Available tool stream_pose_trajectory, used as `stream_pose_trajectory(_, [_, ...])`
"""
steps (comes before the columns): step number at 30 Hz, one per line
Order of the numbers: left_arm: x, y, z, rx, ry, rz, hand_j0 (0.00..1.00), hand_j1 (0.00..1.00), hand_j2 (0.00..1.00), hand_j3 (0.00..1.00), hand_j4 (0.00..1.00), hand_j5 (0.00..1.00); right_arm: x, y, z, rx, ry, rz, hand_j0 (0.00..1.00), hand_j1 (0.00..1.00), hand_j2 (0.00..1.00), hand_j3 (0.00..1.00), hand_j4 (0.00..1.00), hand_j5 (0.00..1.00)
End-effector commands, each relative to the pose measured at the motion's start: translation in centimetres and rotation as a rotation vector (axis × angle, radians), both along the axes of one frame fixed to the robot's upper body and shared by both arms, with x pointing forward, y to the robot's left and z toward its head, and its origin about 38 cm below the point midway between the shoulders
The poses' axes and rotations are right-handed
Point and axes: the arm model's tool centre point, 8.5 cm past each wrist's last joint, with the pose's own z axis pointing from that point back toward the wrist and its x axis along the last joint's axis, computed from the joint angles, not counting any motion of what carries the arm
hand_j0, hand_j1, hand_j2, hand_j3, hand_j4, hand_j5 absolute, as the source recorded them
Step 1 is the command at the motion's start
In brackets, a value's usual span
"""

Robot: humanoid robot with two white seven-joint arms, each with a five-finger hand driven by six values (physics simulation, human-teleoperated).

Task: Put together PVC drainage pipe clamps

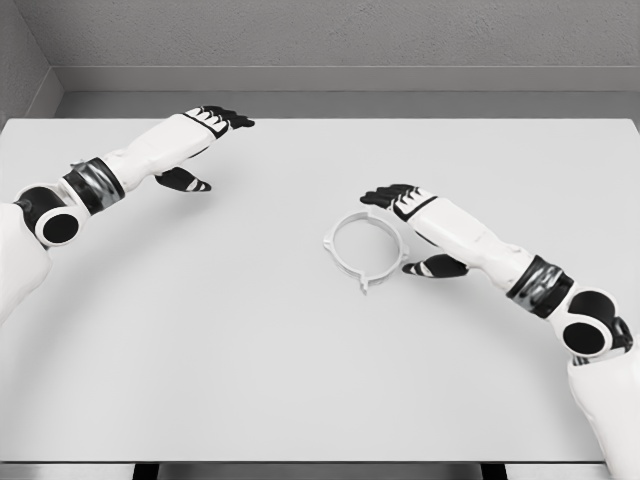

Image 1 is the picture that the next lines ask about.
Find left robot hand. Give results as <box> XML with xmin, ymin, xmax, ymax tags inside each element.
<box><xmin>135</xmin><ymin>104</ymin><xmax>256</xmax><ymax>193</ymax></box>

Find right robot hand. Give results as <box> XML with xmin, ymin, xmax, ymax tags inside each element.
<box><xmin>359</xmin><ymin>183</ymin><xmax>495</xmax><ymax>280</ymax></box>

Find white pipe clamp half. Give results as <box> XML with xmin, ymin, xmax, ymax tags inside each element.
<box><xmin>363</xmin><ymin>211</ymin><xmax>409</xmax><ymax>291</ymax></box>
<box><xmin>322</xmin><ymin>210</ymin><xmax>374</xmax><ymax>297</ymax></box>

